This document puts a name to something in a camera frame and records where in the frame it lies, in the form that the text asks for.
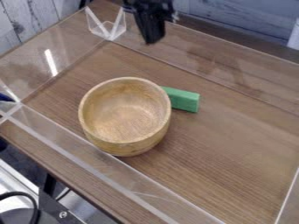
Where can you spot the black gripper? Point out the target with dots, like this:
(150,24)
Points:
(157,8)

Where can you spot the green rectangular block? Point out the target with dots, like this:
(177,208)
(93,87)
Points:
(182,100)

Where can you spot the brown wooden bowl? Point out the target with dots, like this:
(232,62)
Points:
(124,115)

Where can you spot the clear acrylic tray walls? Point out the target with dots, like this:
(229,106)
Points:
(225,166)

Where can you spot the blue object at left edge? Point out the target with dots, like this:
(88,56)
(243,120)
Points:
(5,98)

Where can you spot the black metal table bracket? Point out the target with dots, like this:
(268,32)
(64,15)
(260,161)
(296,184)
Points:
(52,212)

